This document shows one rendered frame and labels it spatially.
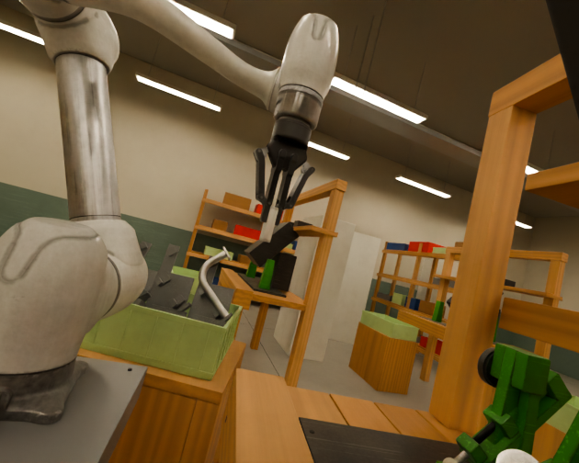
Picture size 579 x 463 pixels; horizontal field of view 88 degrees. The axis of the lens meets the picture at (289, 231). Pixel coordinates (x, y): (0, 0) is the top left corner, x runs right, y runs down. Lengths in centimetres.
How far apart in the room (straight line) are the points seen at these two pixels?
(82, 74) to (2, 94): 765
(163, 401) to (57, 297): 61
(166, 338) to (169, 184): 635
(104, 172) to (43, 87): 755
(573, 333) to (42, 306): 104
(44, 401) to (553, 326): 103
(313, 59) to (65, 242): 51
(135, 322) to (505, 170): 123
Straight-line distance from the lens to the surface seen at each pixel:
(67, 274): 56
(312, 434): 72
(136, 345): 112
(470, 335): 104
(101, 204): 78
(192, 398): 106
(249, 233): 672
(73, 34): 90
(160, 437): 113
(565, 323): 97
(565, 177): 79
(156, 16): 74
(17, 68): 860
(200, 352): 106
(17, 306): 57
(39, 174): 790
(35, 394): 62
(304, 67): 62
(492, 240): 106
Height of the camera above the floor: 123
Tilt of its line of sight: 5 degrees up
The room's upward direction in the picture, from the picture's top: 15 degrees clockwise
